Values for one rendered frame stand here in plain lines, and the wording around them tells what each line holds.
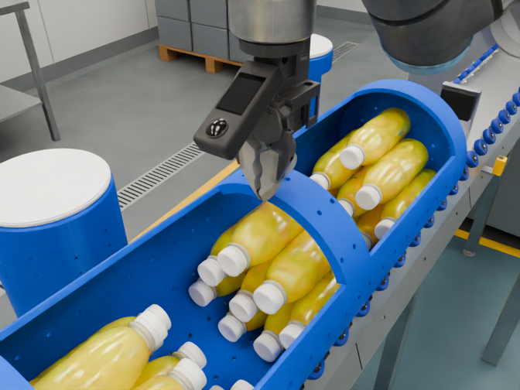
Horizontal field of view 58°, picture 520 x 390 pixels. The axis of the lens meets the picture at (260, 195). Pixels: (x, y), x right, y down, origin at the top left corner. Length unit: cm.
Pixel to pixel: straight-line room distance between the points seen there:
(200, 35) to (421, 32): 391
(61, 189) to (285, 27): 68
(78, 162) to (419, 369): 146
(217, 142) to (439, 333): 176
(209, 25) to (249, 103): 379
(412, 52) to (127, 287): 48
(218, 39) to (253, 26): 375
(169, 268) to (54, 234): 30
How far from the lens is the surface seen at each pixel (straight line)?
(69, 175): 108
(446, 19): 50
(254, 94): 50
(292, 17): 49
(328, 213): 62
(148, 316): 56
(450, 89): 140
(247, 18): 49
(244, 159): 59
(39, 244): 100
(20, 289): 112
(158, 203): 271
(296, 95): 54
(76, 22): 461
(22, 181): 110
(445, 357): 208
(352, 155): 85
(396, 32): 49
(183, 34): 448
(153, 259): 72
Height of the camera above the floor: 159
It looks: 36 degrees down
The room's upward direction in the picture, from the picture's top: straight up
